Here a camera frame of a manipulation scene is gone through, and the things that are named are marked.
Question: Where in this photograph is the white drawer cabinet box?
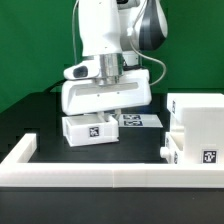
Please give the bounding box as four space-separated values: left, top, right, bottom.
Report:
167 93 224 164

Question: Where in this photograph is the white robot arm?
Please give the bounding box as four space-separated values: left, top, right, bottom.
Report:
62 0 168 115

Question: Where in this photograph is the white fence wall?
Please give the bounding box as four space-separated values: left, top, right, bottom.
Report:
0 133 224 188

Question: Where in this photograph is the white drawer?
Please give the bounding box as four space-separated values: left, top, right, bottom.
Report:
160 132 183 164
62 113 119 147

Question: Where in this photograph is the white thin cable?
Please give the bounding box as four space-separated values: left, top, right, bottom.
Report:
71 0 82 68

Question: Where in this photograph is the white front drawer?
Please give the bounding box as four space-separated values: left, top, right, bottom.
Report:
160 132 183 164

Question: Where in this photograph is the black cable bundle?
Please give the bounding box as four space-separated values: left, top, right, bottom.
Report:
43 79 66 94

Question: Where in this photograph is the marker tag sheet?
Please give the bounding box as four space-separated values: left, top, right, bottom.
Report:
118 114 163 128

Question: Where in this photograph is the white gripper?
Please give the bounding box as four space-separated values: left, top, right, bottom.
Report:
61 54 151 122

